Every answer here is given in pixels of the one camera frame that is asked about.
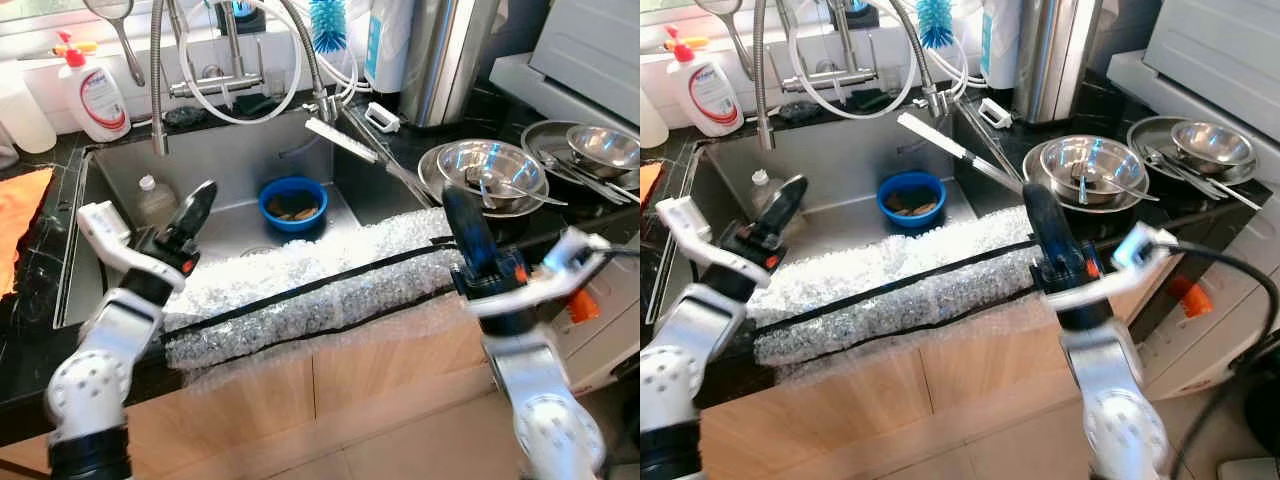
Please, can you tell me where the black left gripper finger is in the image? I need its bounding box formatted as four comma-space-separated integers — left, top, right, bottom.
165, 180, 219, 256
760, 175, 809, 251

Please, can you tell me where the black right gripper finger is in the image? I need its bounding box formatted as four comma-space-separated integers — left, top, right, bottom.
1022, 182, 1079, 276
442, 185, 499, 283

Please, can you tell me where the large steel bowl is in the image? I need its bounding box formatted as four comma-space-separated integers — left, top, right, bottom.
436, 140, 544, 201
1040, 135, 1146, 196

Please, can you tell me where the steel kitchen knife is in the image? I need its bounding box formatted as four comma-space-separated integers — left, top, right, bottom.
303, 117, 441, 208
897, 110, 1031, 196

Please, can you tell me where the clear plastic bottle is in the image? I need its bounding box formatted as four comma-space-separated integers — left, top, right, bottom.
750, 168, 791, 216
135, 175, 179, 229

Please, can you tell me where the round steel plate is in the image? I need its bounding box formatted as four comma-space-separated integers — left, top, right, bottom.
520, 120, 641, 196
1022, 135, 1151, 214
417, 140, 550, 219
1127, 115, 1259, 188

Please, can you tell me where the steel spoon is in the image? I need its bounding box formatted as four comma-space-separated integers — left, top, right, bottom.
1070, 160, 1161, 201
465, 165, 568, 208

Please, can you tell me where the steel sink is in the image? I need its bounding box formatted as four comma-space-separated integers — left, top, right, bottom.
55, 105, 431, 331
645, 105, 1026, 326

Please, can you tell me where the blue bowl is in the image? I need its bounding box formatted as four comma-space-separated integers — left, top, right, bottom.
877, 170, 948, 229
257, 176, 329, 233

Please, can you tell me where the orange hanging rag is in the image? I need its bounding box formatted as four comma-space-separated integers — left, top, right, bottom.
568, 288, 603, 324
1165, 272, 1213, 319

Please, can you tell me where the wooden base cabinet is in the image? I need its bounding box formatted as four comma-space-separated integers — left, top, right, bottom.
0, 290, 601, 480
690, 270, 1181, 480

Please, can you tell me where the orange cloth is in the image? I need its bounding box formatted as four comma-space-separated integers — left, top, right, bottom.
0, 167, 56, 298
640, 160, 669, 206

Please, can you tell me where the bubble wrap padding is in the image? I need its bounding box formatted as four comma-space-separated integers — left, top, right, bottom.
750, 195, 1061, 381
160, 205, 481, 386

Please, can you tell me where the steel fork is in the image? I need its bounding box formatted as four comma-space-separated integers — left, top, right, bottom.
535, 150, 641, 206
1140, 145, 1263, 211

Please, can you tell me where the white floor cabinet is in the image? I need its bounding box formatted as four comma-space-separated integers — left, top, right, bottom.
545, 240, 641, 396
1140, 215, 1280, 401

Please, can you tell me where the spring neck steel faucet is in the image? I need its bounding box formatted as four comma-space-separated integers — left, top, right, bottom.
752, 0, 951, 151
148, 0, 341, 158

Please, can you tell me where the white soap bottle red pump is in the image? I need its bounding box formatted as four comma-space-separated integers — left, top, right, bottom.
55, 30, 131, 143
665, 25, 746, 138

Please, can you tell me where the translucent white bottle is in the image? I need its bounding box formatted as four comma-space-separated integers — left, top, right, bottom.
640, 85, 669, 149
0, 65, 58, 154

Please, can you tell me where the stainless steel canister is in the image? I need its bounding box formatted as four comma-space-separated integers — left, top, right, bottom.
398, 0, 501, 129
1010, 0, 1106, 124

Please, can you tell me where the small chrome tap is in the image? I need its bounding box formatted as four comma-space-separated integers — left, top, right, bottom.
785, 0, 881, 96
170, 0, 266, 101

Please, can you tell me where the steel mesh strainer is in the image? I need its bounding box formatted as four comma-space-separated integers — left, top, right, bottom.
693, 0, 761, 81
82, 0, 147, 88

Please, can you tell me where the blue bottle brush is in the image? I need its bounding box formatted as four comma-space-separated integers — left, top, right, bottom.
915, 0, 956, 51
308, 0, 348, 54

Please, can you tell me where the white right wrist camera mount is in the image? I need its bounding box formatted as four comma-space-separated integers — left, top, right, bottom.
468, 228, 613, 323
1045, 222, 1181, 309

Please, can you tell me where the white flexible hose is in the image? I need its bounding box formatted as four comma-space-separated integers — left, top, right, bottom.
790, 0, 916, 121
178, 0, 303, 126

